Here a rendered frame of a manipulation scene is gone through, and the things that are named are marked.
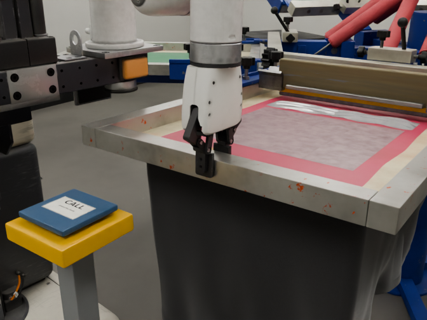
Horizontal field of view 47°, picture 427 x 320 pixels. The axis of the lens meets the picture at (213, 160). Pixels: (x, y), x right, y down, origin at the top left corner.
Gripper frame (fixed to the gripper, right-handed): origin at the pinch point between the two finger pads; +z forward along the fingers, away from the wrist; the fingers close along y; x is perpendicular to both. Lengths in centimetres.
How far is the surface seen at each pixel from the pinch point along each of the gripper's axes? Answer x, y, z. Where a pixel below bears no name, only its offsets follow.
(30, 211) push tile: -15.4, 23.0, 4.9
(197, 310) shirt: -9.8, -9.2, 38.4
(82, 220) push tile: -7.3, 20.3, 4.8
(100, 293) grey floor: -100, -58, 99
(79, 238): -6.3, 21.9, 6.5
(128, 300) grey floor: -86, -61, 99
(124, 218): -5.6, 14.1, 6.4
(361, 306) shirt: 22.1, -13.4, 25.4
